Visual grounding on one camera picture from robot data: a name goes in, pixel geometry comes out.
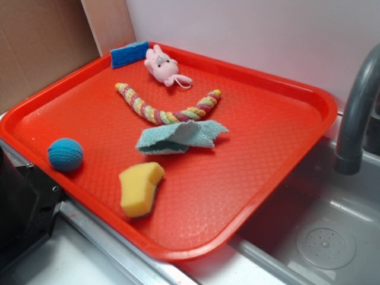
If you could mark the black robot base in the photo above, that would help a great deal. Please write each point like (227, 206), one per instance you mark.
(29, 204)

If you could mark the yellow sponge with scourer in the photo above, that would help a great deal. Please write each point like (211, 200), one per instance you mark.
(138, 188)

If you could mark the blue sponge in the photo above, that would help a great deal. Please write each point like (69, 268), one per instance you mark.
(128, 54)

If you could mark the light blue cloth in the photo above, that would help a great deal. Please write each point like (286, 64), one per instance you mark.
(179, 137)

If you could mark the red plastic tray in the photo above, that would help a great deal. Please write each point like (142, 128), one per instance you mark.
(207, 193)

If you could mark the pink plush bunny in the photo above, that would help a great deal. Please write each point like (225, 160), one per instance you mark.
(165, 69)

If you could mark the blue textured ball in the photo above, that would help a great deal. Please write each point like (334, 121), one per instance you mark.
(65, 155)

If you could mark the grey sink basin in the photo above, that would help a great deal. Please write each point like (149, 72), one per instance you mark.
(264, 249)

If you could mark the sink drain cover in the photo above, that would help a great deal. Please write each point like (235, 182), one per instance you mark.
(325, 245)

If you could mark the grey faucet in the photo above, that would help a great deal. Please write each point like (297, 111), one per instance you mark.
(359, 129)

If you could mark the cardboard panel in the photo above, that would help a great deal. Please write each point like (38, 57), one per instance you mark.
(41, 42)

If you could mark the multicolour twisted rope toy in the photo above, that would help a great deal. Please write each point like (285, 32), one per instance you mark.
(160, 117)

